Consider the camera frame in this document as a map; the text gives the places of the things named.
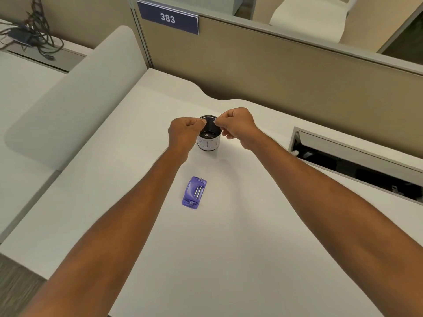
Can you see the person's left hand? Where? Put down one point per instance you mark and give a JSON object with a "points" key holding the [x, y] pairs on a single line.
{"points": [[181, 135]]}

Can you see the person's right hand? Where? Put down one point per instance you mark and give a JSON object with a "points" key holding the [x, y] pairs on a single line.
{"points": [[239, 127]]}

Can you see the person's right fingers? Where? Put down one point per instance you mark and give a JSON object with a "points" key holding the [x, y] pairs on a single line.
{"points": [[223, 123]]}

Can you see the person's left fingers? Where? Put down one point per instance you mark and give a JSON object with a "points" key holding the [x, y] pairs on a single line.
{"points": [[200, 124]]}

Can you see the person's right forearm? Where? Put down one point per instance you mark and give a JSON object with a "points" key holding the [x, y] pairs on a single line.
{"points": [[340, 214]]}

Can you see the person's left forearm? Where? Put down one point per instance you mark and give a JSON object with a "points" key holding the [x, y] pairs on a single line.
{"points": [[109, 234]]}

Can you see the black and white cylindrical container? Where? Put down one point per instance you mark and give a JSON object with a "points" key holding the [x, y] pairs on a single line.
{"points": [[209, 136]]}

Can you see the purple plastic battery holder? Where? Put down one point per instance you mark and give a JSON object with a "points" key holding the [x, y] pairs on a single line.
{"points": [[194, 192]]}

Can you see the beige cubicle partition panel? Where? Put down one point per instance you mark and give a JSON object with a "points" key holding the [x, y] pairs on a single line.
{"points": [[281, 79]]}

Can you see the blue number sign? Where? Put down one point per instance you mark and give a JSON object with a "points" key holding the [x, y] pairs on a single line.
{"points": [[168, 17]]}

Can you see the grey rounded desk divider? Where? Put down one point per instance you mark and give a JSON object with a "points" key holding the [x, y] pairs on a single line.
{"points": [[76, 95]]}

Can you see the white chair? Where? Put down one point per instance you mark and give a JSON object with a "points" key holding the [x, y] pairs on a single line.
{"points": [[312, 18]]}

